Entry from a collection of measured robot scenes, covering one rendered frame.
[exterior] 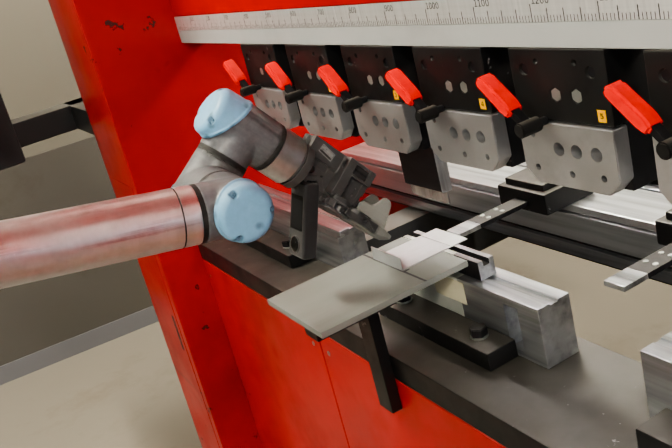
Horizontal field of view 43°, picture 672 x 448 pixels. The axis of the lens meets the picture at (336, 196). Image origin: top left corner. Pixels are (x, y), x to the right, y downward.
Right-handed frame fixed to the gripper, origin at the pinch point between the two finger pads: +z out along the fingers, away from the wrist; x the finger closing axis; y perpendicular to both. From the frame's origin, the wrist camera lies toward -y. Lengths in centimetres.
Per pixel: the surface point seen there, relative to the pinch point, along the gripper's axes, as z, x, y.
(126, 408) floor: 67, 192, -83
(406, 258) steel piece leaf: 5.3, -1.2, -0.7
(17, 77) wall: -18, 261, 6
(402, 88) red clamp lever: -17.6, -12.8, 17.1
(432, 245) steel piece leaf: 8.8, -1.0, 3.4
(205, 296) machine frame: 19, 84, -26
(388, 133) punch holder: -8.7, -0.7, 14.0
